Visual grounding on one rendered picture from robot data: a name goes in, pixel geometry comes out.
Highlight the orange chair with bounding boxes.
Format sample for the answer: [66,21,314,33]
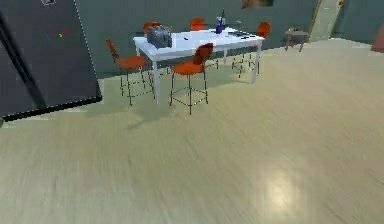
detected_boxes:
[169,42,215,116]
[142,21,173,36]
[231,21,272,79]
[189,17,206,32]
[105,38,156,107]

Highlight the white dining table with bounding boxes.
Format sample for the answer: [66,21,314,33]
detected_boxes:
[132,27,266,107]

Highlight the black remote control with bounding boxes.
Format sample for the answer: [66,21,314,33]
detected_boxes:
[227,30,257,40]

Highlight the small grey side table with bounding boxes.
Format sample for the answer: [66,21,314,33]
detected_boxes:
[284,27,311,53]

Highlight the dark grey fridge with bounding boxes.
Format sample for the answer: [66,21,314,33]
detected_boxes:
[0,0,103,122]

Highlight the pale room door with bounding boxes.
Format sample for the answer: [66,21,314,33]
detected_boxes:
[308,0,344,43]

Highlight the reddish brown furniture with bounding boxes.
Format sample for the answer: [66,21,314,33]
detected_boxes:
[370,23,384,54]

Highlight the framed wall picture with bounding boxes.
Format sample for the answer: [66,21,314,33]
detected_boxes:
[241,0,275,10]

